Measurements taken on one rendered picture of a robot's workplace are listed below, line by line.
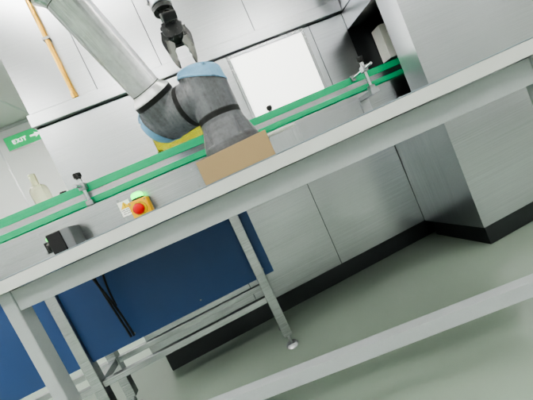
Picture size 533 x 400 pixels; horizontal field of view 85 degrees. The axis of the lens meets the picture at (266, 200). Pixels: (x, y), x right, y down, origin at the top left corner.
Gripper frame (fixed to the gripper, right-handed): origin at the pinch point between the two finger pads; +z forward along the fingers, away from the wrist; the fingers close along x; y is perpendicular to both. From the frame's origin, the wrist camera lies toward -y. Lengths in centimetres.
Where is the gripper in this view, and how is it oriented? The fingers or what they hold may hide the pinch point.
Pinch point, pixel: (186, 60)
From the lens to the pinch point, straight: 113.4
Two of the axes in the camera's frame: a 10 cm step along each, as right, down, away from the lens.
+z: 4.1, 9.1, 0.9
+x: -9.0, 4.2, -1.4
